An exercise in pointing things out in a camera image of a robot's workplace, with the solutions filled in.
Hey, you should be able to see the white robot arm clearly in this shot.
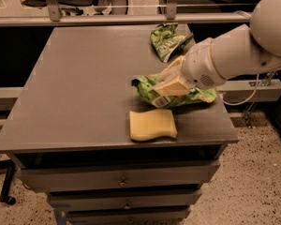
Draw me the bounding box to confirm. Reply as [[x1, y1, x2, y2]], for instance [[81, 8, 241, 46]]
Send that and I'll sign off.
[[154, 0, 281, 96]]

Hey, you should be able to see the black chair base leg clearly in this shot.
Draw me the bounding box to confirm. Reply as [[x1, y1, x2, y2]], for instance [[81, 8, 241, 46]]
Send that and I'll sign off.
[[0, 159, 16, 205]]

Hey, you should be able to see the green rice chip bag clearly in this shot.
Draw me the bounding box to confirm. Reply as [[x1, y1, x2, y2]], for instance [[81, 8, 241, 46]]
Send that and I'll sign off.
[[130, 73, 218, 109]]

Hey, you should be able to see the metal frame rail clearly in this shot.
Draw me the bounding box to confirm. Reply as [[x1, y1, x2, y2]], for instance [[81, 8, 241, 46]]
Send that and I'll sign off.
[[0, 0, 251, 27]]

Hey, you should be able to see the grey drawer cabinet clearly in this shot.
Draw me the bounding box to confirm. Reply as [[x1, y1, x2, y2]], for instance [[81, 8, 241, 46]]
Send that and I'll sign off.
[[0, 25, 237, 225]]

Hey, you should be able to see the white cable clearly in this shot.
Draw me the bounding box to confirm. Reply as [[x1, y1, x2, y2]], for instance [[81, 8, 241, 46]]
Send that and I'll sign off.
[[222, 73, 260, 107]]

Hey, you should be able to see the yellow sponge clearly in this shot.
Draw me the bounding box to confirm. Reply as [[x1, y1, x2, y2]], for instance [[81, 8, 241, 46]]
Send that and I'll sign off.
[[129, 109, 177, 142]]

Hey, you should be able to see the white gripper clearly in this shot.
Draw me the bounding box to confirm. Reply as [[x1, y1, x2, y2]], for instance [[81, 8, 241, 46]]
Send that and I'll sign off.
[[154, 37, 226, 97]]

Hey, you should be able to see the crumpled green snack bag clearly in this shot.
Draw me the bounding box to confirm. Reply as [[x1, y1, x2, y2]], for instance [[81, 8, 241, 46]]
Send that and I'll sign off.
[[150, 23, 194, 63]]

